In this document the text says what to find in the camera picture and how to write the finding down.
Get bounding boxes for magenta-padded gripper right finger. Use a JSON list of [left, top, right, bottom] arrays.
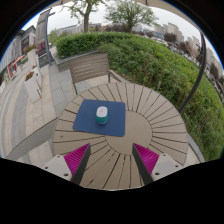
[[131, 142, 184, 186]]

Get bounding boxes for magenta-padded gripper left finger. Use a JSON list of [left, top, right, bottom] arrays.
[[42, 143, 92, 186]]

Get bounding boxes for white and green computer mouse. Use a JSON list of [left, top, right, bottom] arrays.
[[95, 105, 109, 125]]

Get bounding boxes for blue mouse pad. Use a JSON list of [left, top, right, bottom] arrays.
[[72, 98, 127, 138]]

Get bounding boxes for white planter box with flowers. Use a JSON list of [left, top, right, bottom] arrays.
[[25, 44, 39, 68], [23, 71, 43, 104]]

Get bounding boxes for curved dark umbrella pole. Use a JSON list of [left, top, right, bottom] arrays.
[[178, 31, 208, 114]]

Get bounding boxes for brown slatted wooden chair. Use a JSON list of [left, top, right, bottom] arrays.
[[68, 52, 123, 96]]

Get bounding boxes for grey shopfront building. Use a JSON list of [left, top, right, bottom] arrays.
[[0, 24, 38, 91]]

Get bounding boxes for tall grey sign pillar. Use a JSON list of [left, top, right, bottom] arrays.
[[34, 8, 56, 68]]

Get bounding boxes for far high-rise buildings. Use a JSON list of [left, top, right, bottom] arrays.
[[153, 21, 201, 51]]

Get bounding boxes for thin sparse-leaved tree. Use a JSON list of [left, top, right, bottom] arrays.
[[61, 0, 113, 33]]

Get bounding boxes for bushy green tree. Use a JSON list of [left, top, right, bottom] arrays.
[[103, 0, 159, 33]]

